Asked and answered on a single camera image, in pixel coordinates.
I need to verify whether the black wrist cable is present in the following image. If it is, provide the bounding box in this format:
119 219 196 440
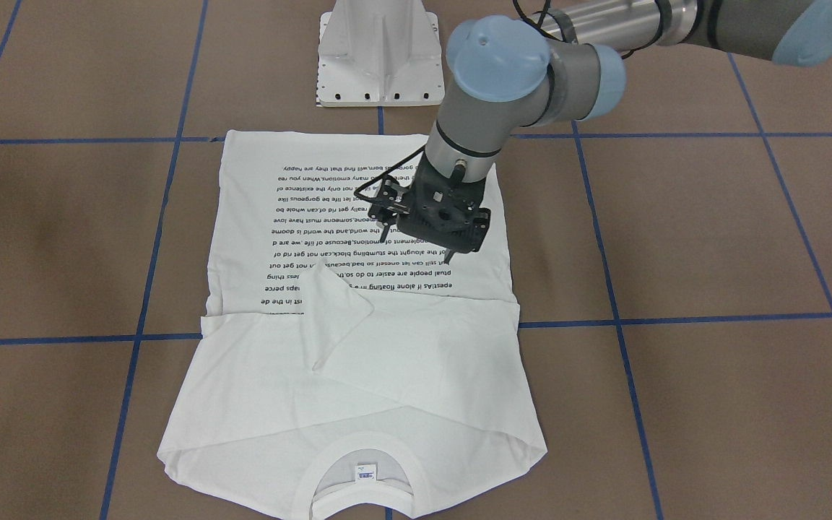
353 147 428 207

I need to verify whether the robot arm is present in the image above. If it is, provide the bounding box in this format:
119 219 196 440
355 1 832 262

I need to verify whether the white long-sleeve printed shirt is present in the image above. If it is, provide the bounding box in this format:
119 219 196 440
157 129 546 519

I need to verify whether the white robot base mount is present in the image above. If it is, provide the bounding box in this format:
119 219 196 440
316 1 445 108

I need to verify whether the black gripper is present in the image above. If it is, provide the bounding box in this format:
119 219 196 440
376 152 491 264

